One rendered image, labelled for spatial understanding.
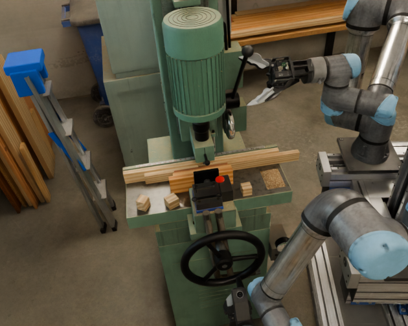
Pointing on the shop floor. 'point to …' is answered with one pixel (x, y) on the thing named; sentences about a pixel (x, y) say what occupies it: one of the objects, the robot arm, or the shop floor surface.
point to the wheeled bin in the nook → (79, 19)
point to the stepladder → (59, 128)
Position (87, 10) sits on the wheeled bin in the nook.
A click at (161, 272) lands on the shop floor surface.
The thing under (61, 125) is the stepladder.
